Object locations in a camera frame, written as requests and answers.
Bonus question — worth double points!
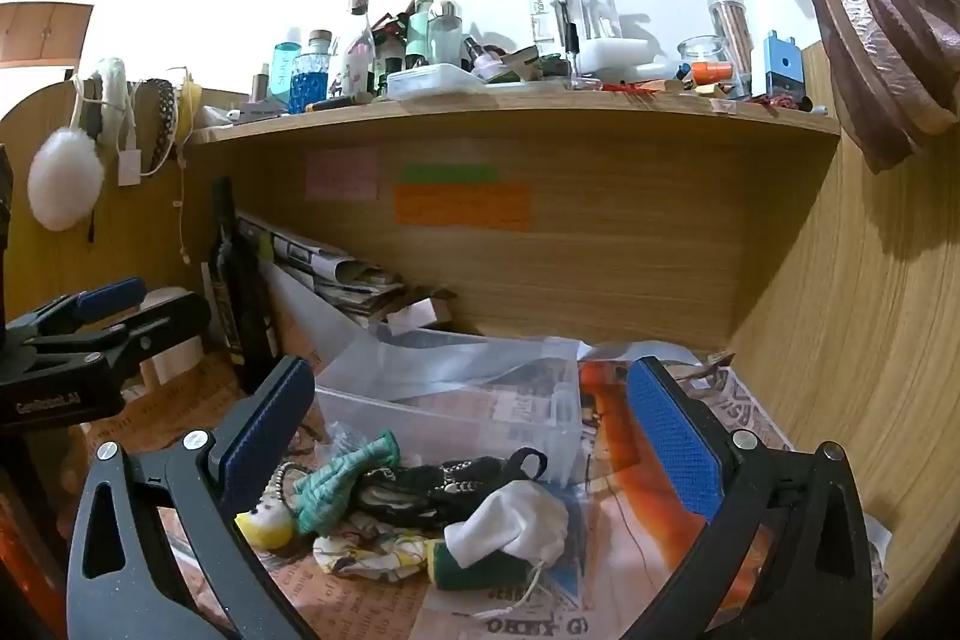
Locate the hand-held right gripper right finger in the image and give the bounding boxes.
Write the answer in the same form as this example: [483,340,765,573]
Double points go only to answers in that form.
[622,355,878,640]

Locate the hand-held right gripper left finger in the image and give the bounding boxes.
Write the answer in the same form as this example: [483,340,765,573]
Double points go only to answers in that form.
[66,355,323,640]

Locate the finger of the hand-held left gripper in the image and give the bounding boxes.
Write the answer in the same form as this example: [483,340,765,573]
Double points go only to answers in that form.
[6,278,149,341]
[41,291,213,380]

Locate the green knit sock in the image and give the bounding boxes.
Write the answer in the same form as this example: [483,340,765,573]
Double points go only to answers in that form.
[291,431,401,536]

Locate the yellow plush toy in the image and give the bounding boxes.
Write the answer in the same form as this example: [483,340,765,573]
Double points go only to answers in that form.
[236,497,295,549]

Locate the yellow floral cloth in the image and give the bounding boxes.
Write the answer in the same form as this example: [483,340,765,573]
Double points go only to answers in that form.
[311,527,443,582]

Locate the white drawstring pouch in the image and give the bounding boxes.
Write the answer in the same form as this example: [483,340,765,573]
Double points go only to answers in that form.
[444,481,571,620]

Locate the clear plastic bin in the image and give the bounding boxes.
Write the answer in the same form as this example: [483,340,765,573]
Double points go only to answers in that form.
[315,332,583,485]

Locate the dark green sock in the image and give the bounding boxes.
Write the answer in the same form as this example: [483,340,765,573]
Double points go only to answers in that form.
[427,539,542,593]

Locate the dark glass bottle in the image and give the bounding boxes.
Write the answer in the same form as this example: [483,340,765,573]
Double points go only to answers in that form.
[202,175,283,395]

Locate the clear plastic sheet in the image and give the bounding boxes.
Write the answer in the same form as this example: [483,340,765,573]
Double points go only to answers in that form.
[259,265,580,402]

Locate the newspaper sheets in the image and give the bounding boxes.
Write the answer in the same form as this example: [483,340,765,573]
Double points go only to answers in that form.
[75,340,893,640]

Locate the white fluffy puff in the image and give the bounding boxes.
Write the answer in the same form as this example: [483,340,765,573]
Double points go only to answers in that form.
[28,126,104,232]

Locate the stack of magazines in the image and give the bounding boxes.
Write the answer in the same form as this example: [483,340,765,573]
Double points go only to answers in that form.
[236,209,410,330]

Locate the cardboard piece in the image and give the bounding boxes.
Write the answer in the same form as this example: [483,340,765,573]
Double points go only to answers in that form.
[385,287,459,335]

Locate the black headband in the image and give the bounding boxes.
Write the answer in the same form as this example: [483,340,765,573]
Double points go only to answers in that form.
[139,79,179,176]

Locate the white headband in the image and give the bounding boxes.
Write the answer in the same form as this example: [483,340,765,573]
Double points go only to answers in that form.
[94,56,134,148]

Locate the pink sticky note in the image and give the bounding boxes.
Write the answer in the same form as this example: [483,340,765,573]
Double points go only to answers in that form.
[305,147,378,202]

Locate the blue liquid glass bottle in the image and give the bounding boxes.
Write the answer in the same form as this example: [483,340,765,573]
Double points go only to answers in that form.
[289,31,335,115]

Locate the light blue bottle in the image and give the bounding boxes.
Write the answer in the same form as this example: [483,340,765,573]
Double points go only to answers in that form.
[273,26,304,109]

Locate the orange sticky note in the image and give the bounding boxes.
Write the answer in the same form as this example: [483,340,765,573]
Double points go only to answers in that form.
[394,182,531,233]

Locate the green sticky note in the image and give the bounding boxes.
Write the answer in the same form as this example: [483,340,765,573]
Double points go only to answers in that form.
[403,162,498,184]

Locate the clear bottle with cork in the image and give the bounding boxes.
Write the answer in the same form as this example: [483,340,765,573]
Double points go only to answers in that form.
[341,0,377,98]

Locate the wooden shelf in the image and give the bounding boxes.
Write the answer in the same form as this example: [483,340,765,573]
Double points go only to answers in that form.
[184,87,842,148]

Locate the white plastic tray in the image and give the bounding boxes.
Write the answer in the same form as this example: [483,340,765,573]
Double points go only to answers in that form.
[386,63,489,102]

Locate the green pump bottle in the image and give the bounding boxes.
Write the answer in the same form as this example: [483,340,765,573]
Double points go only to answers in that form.
[405,0,440,71]

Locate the white box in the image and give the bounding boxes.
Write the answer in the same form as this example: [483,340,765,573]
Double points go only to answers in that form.
[577,38,669,83]

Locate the blue box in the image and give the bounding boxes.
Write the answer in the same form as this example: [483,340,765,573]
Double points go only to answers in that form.
[763,31,806,102]

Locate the round glass jar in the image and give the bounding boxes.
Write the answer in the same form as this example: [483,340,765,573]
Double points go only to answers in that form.
[678,35,733,86]

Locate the frosted bottle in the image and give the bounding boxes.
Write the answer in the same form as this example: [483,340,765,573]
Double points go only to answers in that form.
[427,0,465,68]

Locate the clear jar with sticks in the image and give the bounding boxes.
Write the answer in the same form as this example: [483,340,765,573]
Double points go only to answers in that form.
[708,0,754,94]

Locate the clear acrylic organizer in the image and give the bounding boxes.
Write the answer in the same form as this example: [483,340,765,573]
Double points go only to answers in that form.
[538,0,624,65]

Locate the brown curtain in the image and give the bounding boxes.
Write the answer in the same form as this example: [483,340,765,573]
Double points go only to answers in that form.
[679,0,960,175]

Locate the black and white beaded cord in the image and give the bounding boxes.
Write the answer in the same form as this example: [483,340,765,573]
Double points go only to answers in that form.
[268,458,317,507]

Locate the wooden wall cabinet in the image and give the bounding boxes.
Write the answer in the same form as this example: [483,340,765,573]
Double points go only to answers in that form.
[0,0,95,70]

